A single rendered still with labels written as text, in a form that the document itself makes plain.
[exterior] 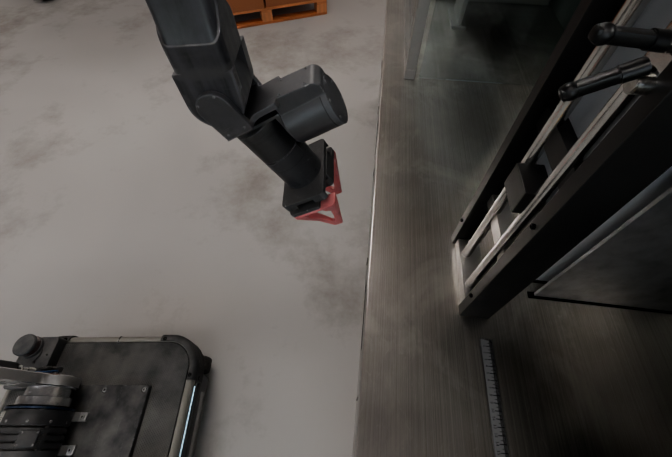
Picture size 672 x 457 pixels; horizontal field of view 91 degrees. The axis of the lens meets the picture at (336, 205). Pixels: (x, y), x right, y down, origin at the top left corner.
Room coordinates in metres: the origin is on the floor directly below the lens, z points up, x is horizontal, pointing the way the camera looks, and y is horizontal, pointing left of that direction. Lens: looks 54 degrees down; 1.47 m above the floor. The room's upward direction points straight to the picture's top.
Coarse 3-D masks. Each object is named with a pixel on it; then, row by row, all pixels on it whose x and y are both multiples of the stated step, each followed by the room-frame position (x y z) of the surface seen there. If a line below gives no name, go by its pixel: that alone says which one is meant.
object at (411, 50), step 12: (408, 0) 1.33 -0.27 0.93; (420, 0) 0.88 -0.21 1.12; (408, 12) 1.24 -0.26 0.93; (420, 12) 0.88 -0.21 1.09; (408, 24) 1.15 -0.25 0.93; (420, 24) 0.88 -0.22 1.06; (408, 36) 1.07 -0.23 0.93; (420, 36) 0.87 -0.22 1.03; (408, 48) 0.90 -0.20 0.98; (420, 48) 0.87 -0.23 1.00; (408, 60) 0.88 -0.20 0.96; (408, 72) 0.88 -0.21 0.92
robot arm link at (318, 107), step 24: (312, 72) 0.31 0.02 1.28; (216, 96) 0.27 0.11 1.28; (264, 96) 0.31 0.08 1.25; (288, 96) 0.29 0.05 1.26; (312, 96) 0.29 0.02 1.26; (336, 96) 0.32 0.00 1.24; (216, 120) 0.27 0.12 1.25; (240, 120) 0.27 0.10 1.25; (288, 120) 0.29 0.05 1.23; (312, 120) 0.28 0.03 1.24; (336, 120) 0.28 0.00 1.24
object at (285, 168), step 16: (304, 144) 0.31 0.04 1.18; (320, 144) 0.35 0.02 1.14; (288, 160) 0.28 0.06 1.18; (304, 160) 0.29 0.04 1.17; (320, 160) 0.32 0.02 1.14; (288, 176) 0.28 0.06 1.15; (304, 176) 0.28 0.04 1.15; (320, 176) 0.29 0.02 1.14; (288, 192) 0.28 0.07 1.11; (304, 192) 0.27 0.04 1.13; (320, 192) 0.26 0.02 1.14; (288, 208) 0.26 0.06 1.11
